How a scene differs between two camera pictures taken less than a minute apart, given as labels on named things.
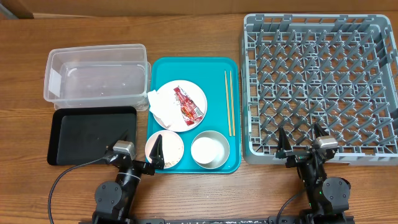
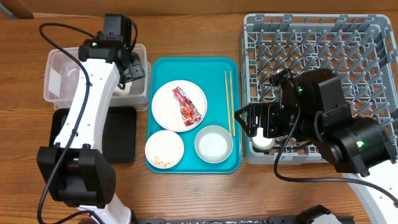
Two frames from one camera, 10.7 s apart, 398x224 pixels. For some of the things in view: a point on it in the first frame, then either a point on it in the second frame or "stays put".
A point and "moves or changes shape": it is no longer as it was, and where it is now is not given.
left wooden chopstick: (227, 103) stays put
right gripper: (283, 150) → (268, 109)
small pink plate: (172, 147) stays put
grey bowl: (210, 149) moves or changes shape
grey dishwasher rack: (338, 71) stays put
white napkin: (161, 106) → (119, 91)
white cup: (205, 150) → (261, 144)
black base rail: (219, 220) stays put
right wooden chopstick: (232, 107) stays put
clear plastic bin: (108, 76) stays put
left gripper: (156, 158) → (138, 69)
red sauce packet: (189, 112) stays put
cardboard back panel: (37, 9) stays put
